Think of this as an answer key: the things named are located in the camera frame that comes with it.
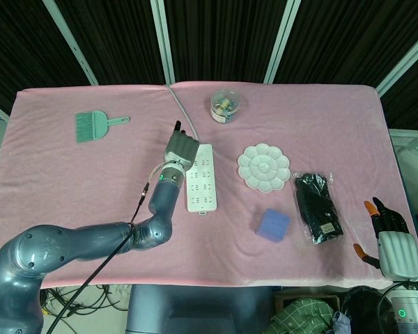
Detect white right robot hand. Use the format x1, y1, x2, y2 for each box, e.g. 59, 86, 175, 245
353, 196, 418, 281

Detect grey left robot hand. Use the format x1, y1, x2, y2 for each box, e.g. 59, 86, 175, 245
163, 120, 200, 171

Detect white power strip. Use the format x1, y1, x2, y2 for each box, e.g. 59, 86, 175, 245
185, 143, 219, 215

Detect clear jar of clips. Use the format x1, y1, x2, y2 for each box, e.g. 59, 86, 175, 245
210, 88, 240, 123

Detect black waste bin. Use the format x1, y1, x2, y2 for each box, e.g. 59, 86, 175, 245
341, 287, 395, 334

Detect white flower paint palette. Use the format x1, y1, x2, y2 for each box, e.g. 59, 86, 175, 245
237, 142, 291, 193

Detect bagged black gloves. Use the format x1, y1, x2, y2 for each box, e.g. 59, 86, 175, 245
291, 170, 346, 246

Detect teal brush and dustpan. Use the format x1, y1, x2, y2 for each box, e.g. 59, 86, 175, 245
75, 110, 131, 145

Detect pink fleece table cloth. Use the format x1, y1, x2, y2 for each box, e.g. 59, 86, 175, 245
0, 81, 418, 290

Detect purple foam cube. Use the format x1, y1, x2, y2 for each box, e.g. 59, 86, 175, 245
252, 207, 292, 244

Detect green checked cloth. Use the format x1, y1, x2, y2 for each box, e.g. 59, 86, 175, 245
270, 297, 343, 334

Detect grey robot torso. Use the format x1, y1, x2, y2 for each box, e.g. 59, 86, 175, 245
125, 284, 276, 334

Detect white partition post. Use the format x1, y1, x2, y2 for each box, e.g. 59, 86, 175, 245
263, 0, 302, 84
150, 0, 176, 85
375, 24, 418, 99
42, 0, 99, 86

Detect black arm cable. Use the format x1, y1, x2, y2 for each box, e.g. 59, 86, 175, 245
45, 166, 167, 334

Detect black floor cable bundle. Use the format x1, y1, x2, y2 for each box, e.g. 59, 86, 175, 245
40, 284, 130, 334

